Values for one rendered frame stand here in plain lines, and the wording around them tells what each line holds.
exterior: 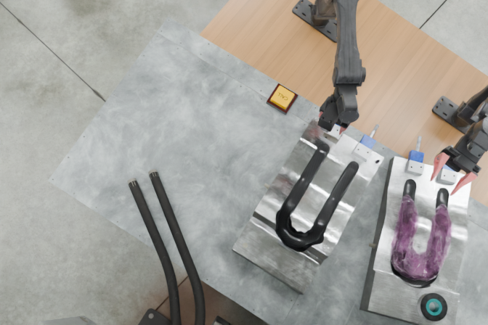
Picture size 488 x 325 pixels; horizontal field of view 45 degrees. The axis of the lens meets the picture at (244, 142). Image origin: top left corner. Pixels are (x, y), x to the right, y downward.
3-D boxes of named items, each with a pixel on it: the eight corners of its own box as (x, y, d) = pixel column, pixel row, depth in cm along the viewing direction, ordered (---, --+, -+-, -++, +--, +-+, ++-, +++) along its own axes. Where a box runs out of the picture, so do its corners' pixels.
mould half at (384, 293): (389, 159, 197) (399, 151, 187) (465, 179, 197) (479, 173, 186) (359, 309, 185) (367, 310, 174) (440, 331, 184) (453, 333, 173)
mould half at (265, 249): (310, 123, 200) (316, 111, 187) (377, 163, 197) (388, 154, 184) (231, 249, 188) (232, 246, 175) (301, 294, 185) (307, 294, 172)
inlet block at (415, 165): (409, 136, 197) (415, 132, 192) (424, 140, 197) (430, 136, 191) (402, 173, 193) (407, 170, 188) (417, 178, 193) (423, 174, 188)
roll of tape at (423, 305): (423, 287, 176) (427, 287, 173) (447, 301, 175) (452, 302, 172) (412, 312, 174) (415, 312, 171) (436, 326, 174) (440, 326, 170)
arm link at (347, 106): (364, 122, 168) (372, 94, 158) (333, 123, 167) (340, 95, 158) (357, 92, 175) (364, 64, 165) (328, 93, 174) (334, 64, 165)
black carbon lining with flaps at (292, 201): (319, 142, 191) (324, 134, 182) (362, 167, 189) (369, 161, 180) (263, 233, 183) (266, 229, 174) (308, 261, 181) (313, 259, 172)
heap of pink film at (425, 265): (398, 192, 189) (405, 188, 181) (452, 207, 188) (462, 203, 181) (382, 272, 182) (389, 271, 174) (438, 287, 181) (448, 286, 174)
